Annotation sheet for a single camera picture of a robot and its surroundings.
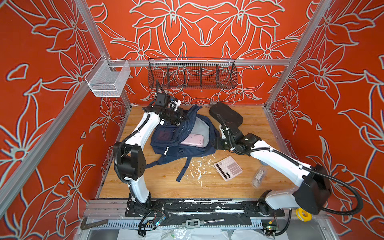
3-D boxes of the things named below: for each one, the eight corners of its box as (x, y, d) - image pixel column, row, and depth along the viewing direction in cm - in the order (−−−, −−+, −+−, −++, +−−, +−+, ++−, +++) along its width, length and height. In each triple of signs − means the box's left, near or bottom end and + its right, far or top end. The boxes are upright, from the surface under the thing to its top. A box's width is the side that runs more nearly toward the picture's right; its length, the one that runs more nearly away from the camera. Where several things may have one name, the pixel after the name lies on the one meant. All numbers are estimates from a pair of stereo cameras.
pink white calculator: (225, 182, 83) (226, 180, 80) (214, 165, 89) (214, 162, 87) (241, 172, 86) (243, 170, 84) (230, 156, 93) (231, 154, 90)
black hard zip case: (229, 132, 104) (231, 128, 100) (206, 110, 117) (206, 106, 113) (243, 122, 109) (245, 118, 105) (219, 103, 122) (220, 98, 118)
